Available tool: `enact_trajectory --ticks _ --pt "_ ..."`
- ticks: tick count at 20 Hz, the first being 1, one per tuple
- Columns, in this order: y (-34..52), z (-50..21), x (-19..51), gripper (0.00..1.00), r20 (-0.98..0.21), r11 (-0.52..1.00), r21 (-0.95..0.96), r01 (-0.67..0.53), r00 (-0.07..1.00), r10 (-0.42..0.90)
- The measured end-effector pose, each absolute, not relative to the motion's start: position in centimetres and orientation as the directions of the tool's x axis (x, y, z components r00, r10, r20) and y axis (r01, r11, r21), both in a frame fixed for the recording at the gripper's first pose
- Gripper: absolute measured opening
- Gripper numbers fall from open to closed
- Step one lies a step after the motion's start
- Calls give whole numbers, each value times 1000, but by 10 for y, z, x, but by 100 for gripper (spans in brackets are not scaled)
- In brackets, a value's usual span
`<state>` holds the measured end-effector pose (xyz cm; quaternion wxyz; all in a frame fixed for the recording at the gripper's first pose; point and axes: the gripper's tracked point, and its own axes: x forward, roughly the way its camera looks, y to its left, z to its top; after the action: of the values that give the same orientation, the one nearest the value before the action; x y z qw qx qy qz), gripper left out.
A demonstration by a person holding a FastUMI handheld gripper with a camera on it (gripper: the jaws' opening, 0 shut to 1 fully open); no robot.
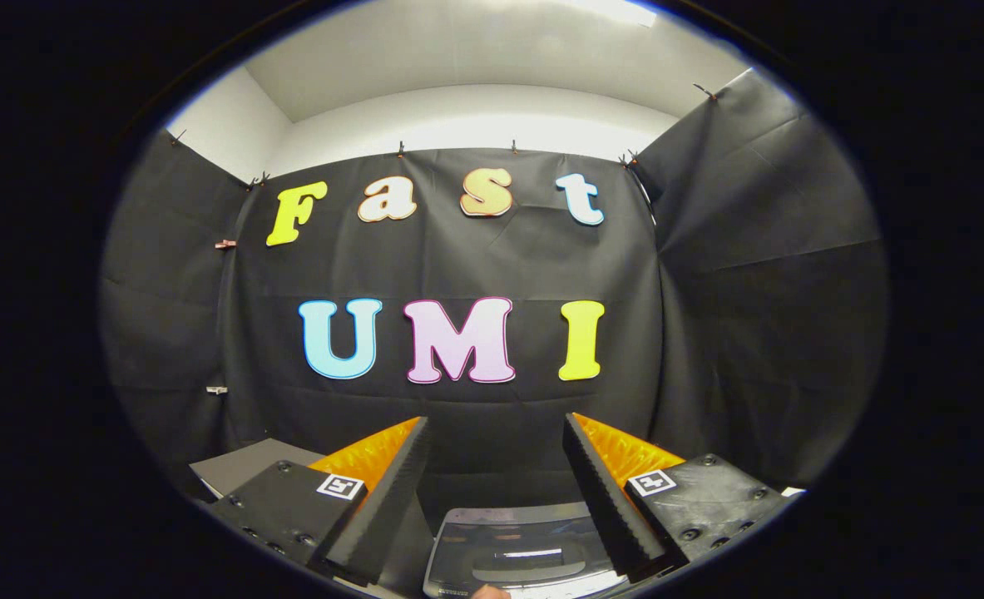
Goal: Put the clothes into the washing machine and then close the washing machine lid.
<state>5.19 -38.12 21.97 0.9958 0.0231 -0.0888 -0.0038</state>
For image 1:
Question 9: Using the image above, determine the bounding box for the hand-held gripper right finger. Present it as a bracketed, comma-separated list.
[561, 412, 797, 585]

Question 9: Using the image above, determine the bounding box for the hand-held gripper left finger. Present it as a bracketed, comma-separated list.
[209, 416, 431, 587]

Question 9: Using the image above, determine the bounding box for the grey washing machine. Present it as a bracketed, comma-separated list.
[379, 470, 634, 599]

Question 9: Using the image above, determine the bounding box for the grey table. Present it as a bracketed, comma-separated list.
[190, 438, 326, 500]

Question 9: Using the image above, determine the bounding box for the black backdrop cloth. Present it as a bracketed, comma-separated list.
[101, 67, 888, 500]

